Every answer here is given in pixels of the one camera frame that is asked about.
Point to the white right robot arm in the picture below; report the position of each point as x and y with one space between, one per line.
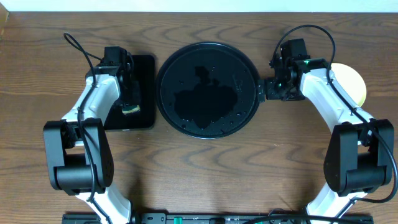
359 158

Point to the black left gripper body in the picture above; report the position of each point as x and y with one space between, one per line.
132 101

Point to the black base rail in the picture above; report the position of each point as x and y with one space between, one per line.
162 218

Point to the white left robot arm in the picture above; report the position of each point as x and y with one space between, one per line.
79 158

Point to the yellow plate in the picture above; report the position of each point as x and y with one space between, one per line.
351 81

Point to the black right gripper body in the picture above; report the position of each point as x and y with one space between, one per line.
277 89

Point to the green yellow sponge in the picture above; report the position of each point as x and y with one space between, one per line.
130 109

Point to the round black tray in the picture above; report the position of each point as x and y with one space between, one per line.
207 90

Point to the black rectangular water tray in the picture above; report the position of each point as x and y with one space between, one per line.
144 88

